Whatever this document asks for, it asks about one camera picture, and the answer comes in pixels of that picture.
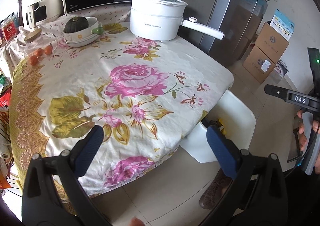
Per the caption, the yellow snack wrapper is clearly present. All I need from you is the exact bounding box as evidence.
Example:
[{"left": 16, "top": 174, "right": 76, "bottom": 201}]
[{"left": 217, "top": 118, "right": 226, "bottom": 135}]

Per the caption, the person right hand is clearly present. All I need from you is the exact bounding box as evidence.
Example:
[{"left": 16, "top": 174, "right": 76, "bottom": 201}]
[{"left": 296, "top": 109, "right": 320, "bottom": 174}]

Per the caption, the person left hand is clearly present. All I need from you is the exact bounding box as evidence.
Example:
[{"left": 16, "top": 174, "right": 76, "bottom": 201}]
[{"left": 129, "top": 217, "right": 145, "bottom": 226}]

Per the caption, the lower cardboard box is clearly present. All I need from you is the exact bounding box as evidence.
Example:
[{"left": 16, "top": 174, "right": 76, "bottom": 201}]
[{"left": 243, "top": 45, "right": 276, "bottom": 84}]

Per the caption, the cardboard box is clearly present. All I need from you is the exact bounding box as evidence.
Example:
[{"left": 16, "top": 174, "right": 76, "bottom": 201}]
[
  {"left": 255, "top": 23, "right": 289, "bottom": 64},
  {"left": 243, "top": 45, "right": 276, "bottom": 84}
]

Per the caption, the brown slipper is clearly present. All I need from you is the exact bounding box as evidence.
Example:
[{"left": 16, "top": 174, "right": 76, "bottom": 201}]
[{"left": 199, "top": 169, "right": 232, "bottom": 210}]

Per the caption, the white plastic bin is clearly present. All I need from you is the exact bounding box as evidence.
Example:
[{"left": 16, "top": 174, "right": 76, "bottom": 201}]
[{"left": 180, "top": 90, "right": 256, "bottom": 163}]

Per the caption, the upper cardboard box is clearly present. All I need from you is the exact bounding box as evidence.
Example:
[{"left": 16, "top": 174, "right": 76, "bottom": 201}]
[{"left": 255, "top": 23, "right": 289, "bottom": 64}]

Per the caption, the blue white box on cartons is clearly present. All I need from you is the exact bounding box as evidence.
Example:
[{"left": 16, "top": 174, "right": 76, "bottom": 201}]
[{"left": 270, "top": 9, "right": 295, "bottom": 41}]

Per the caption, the grey refrigerator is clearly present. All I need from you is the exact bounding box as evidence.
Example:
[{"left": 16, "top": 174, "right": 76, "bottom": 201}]
[{"left": 159, "top": 0, "right": 278, "bottom": 68}]

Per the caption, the floral tablecloth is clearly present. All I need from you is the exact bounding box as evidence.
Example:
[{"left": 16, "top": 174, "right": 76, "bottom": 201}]
[{"left": 1, "top": 6, "right": 234, "bottom": 197}]

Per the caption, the white electric pot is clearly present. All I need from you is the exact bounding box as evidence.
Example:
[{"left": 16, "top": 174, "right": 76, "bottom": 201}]
[{"left": 130, "top": 0, "right": 224, "bottom": 41}]

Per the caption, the white bowl stack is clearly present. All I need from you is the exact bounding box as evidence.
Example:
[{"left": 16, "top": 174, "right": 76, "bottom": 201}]
[{"left": 63, "top": 17, "right": 104, "bottom": 47}]

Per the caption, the dark green squash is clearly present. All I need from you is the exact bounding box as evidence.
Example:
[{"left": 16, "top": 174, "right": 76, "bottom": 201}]
[{"left": 63, "top": 17, "right": 89, "bottom": 33}]

